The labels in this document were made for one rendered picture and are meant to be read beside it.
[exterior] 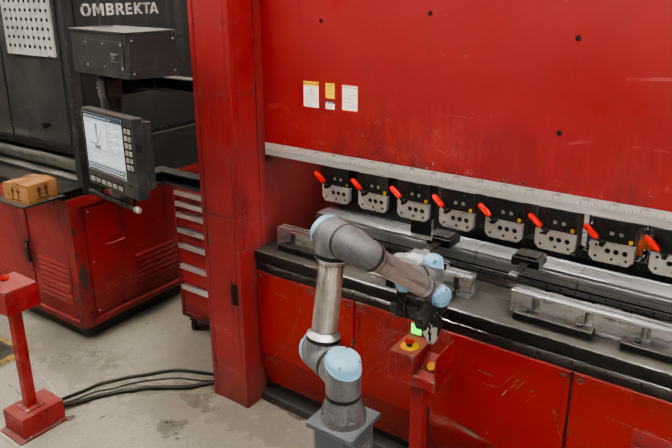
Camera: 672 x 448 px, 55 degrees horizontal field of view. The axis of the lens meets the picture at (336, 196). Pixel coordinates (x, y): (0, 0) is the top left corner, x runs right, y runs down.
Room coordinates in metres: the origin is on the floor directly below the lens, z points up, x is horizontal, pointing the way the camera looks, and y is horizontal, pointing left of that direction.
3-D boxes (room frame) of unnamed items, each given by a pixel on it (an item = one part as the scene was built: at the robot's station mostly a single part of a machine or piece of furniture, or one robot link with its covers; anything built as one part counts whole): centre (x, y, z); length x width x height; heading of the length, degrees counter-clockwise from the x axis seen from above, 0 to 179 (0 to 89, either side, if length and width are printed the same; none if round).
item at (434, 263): (2.15, -0.35, 1.14); 0.09 x 0.08 x 0.11; 121
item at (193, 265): (3.76, 0.65, 0.50); 0.50 x 0.50 x 1.00; 54
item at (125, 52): (2.93, 0.95, 1.53); 0.51 x 0.25 x 0.85; 47
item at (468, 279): (2.57, -0.41, 0.92); 0.39 x 0.06 x 0.10; 54
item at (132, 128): (2.83, 0.97, 1.42); 0.45 x 0.12 x 0.36; 47
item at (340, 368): (1.80, -0.02, 0.94); 0.13 x 0.12 x 0.14; 31
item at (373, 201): (2.73, -0.18, 1.26); 0.15 x 0.09 x 0.17; 54
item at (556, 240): (2.27, -0.84, 1.26); 0.15 x 0.09 x 0.17; 54
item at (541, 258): (2.49, -0.78, 1.01); 0.26 x 0.12 x 0.05; 144
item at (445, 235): (2.73, -0.45, 1.01); 0.26 x 0.12 x 0.05; 144
